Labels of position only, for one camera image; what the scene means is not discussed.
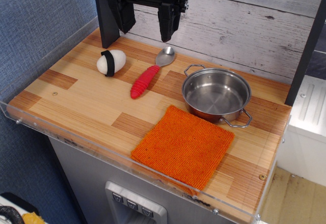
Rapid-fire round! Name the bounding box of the grey cabinet with button panel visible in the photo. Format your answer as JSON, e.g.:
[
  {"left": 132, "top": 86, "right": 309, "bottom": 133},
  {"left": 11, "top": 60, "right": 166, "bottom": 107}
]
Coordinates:
[{"left": 50, "top": 138, "right": 230, "bottom": 223}]

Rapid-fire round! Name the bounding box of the white appliance at right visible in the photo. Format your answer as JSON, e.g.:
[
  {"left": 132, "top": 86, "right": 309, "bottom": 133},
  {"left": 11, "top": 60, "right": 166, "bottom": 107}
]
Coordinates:
[{"left": 277, "top": 75, "right": 325, "bottom": 186}]

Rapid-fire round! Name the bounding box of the orange knitted cloth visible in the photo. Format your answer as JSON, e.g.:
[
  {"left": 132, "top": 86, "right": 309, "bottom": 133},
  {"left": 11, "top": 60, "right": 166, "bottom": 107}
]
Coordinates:
[{"left": 131, "top": 105, "right": 235, "bottom": 190}]

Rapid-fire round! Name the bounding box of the spoon with red handle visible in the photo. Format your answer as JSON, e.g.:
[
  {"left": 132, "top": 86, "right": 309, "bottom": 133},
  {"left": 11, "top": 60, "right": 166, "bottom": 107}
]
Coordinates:
[{"left": 130, "top": 46, "right": 175, "bottom": 99}]

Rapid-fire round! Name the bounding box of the dark frame post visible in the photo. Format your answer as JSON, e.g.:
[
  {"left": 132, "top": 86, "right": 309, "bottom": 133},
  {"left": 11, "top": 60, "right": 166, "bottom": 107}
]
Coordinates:
[
  {"left": 285, "top": 0, "right": 325, "bottom": 106},
  {"left": 95, "top": 0, "right": 120, "bottom": 48}
]

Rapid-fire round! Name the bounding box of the dark left frame post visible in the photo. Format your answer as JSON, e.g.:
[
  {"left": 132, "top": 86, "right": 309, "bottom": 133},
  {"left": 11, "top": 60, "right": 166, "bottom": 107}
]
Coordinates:
[{"left": 95, "top": 0, "right": 120, "bottom": 48}]

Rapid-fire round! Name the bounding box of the dark right frame post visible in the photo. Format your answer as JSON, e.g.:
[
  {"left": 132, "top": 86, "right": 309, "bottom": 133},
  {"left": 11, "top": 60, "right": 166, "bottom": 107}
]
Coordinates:
[{"left": 285, "top": 0, "right": 325, "bottom": 106}]

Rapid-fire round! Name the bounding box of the black and yellow object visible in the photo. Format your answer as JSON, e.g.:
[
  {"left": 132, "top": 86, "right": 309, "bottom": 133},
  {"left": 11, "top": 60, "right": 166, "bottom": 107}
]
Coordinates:
[{"left": 1, "top": 192, "right": 46, "bottom": 223}]

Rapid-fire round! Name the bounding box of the white egg with black band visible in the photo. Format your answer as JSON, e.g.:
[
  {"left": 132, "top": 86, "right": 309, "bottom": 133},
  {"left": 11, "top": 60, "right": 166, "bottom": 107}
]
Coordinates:
[{"left": 96, "top": 49, "right": 126, "bottom": 77}]

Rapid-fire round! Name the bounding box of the small steel pot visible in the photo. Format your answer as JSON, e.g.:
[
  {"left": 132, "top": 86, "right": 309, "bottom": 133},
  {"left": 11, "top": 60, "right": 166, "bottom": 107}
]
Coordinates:
[{"left": 181, "top": 64, "right": 252, "bottom": 128}]

